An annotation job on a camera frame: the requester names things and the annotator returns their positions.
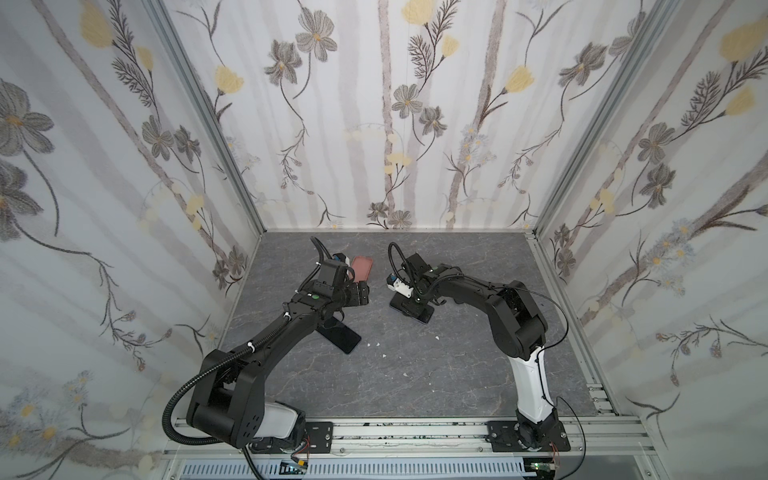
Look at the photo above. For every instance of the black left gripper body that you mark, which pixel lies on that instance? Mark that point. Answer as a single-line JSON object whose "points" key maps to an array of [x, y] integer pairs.
{"points": [[349, 296]]}

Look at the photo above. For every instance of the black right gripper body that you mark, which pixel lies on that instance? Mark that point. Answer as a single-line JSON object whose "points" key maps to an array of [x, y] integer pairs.
{"points": [[413, 305]]}

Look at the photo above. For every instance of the black phone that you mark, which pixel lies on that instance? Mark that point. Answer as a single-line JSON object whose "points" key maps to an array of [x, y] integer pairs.
{"points": [[340, 335], [409, 308]]}

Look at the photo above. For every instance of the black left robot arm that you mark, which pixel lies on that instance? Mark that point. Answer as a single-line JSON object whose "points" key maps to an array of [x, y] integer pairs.
{"points": [[226, 402]]}

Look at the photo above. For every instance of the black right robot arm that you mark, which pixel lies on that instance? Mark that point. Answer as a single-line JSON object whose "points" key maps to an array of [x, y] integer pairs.
{"points": [[518, 329]]}

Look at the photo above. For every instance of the pink phone case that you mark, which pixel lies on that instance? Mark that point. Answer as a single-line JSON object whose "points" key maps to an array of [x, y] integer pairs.
{"points": [[362, 267]]}

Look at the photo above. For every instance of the small green circuit board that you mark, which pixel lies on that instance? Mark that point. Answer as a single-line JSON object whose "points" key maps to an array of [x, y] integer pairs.
{"points": [[293, 467]]}

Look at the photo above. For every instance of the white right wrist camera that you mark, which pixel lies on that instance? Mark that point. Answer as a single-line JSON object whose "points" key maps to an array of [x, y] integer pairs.
{"points": [[395, 284]]}

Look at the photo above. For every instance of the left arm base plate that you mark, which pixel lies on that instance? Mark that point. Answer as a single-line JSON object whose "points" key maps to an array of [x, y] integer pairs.
{"points": [[312, 437]]}

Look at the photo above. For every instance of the aluminium mounting rail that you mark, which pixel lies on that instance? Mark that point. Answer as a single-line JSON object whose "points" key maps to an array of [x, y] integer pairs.
{"points": [[603, 435]]}

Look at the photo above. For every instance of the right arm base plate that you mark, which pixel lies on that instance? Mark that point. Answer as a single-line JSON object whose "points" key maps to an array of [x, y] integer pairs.
{"points": [[513, 436]]}

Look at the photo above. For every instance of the white slotted cable duct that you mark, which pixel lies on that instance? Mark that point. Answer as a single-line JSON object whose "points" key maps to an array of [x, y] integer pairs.
{"points": [[364, 468]]}

